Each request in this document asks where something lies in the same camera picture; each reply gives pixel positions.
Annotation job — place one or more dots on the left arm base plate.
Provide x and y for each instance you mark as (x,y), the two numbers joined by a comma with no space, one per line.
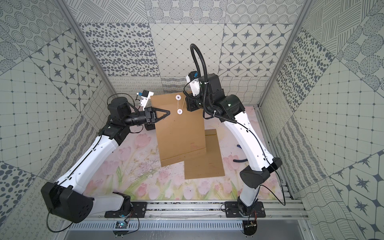
(138,209)

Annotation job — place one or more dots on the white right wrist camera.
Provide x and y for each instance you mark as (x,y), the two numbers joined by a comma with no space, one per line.
(194,83)

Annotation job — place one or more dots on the blue handled pliers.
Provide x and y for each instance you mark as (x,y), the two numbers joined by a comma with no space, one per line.
(240,159)

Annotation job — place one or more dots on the black plastic tool case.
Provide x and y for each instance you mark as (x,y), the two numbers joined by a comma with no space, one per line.
(149,127)

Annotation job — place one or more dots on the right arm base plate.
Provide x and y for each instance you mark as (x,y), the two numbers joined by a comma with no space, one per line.
(239,210)

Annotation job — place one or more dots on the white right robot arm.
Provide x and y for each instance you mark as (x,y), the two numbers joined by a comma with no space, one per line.
(208,95)

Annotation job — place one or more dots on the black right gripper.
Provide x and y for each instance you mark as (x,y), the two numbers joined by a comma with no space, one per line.
(192,106)

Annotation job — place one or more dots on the aluminium mounting rail frame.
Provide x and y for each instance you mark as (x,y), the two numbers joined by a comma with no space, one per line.
(214,209)

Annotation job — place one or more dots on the brown kraft file bag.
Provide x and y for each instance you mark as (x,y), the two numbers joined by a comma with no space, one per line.
(181,135)
(208,165)

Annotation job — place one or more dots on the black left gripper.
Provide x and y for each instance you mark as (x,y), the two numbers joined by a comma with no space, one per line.
(150,115)

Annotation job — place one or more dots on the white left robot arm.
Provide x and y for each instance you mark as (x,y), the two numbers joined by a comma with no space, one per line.
(65,198)

